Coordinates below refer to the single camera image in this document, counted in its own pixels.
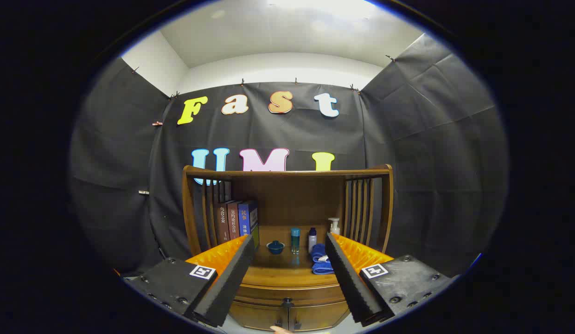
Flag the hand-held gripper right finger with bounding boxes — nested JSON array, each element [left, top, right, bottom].
[[325, 232, 456, 327]]

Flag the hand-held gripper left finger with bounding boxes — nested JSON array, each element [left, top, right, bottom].
[[123, 234, 256, 328]]

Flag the wooden drawer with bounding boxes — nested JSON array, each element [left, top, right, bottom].
[[234, 282, 349, 310]]

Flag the wooden countertop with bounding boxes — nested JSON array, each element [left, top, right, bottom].
[[241, 225, 346, 289]]

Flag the wooden cabinet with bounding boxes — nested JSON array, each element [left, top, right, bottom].
[[182, 164, 394, 332]]

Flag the folded blue towel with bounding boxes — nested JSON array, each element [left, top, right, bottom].
[[311, 244, 335, 275]]

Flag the dark brown book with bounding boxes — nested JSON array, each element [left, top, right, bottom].
[[217, 203, 230, 243]]

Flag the reddish brown book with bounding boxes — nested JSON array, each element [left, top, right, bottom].
[[227, 201, 242, 240]]

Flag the thick blue book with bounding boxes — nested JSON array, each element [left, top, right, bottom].
[[238, 200, 260, 249]]

